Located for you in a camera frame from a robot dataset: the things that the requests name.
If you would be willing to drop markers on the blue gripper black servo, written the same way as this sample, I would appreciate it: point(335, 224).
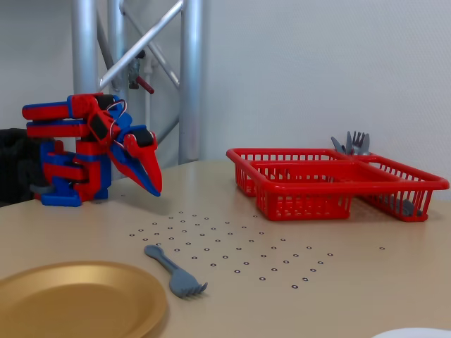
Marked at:
point(138, 149)

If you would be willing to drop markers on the gray plastic fork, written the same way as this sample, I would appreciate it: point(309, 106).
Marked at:
point(178, 281)
point(357, 138)

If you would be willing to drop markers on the red blue robot arm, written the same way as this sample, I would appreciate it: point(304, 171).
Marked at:
point(53, 111)

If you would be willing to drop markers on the gold plastic plate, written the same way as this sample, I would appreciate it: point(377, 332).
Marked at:
point(70, 299)

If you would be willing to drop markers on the aluminium truss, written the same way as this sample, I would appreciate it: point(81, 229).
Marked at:
point(190, 70)

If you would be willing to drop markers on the gray plastic knife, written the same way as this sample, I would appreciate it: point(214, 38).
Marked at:
point(349, 141)
point(337, 143)

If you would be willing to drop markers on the red plastic dish basket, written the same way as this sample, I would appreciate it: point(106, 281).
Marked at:
point(352, 183)

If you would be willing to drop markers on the gray plastic spoon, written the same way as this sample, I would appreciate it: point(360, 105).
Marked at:
point(364, 148)

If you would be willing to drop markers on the dark gray plastic utensil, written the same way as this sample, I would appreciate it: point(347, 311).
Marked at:
point(405, 207)

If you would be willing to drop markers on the white round disc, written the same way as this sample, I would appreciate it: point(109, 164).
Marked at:
point(415, 333)

